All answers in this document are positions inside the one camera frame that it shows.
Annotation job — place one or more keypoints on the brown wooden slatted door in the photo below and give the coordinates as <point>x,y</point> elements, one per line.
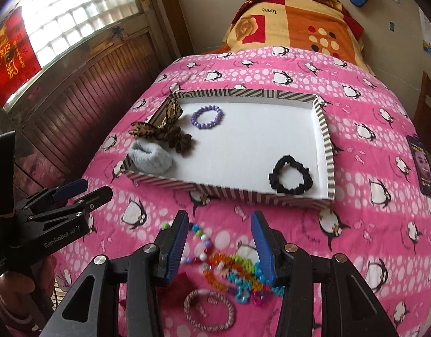
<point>78,94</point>

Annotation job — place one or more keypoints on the orange patterned pillow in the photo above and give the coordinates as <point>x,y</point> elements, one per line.
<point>299,24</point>

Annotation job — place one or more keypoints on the wooden chair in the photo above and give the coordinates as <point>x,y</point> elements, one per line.
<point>426,112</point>

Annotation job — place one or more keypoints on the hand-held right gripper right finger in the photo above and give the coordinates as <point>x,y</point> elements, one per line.
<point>262,249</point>

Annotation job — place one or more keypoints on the red window poster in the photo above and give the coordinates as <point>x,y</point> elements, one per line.
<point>11,59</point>

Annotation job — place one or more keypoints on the wall calendar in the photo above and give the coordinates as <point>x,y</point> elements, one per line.
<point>429,35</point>

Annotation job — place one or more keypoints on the person's left hand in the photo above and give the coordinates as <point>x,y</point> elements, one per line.
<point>15,289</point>

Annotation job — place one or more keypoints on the black scrunchie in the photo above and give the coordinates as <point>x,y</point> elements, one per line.
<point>275,179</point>

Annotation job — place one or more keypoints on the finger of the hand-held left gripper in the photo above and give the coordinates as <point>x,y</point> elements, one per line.
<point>71,189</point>
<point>96,198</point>

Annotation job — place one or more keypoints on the pink penguin print blanket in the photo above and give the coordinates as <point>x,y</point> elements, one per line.
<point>271,73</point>

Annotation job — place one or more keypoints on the brown scrunchie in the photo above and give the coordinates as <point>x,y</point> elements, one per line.
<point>180,142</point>

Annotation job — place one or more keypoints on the red satin bow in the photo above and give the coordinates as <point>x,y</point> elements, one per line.
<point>187,282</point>

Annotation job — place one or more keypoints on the glass block window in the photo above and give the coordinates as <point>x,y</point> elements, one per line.
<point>78,14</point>

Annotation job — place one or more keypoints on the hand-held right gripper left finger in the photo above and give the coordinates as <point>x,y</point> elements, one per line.
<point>176,247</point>

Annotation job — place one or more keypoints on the black smartphone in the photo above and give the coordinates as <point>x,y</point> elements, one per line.
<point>422,168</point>

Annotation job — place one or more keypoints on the striped cardboard tray box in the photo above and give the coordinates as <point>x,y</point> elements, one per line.
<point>247,147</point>

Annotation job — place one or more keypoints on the light blue fluffy scrunchie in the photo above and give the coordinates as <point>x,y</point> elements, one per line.
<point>155,161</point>

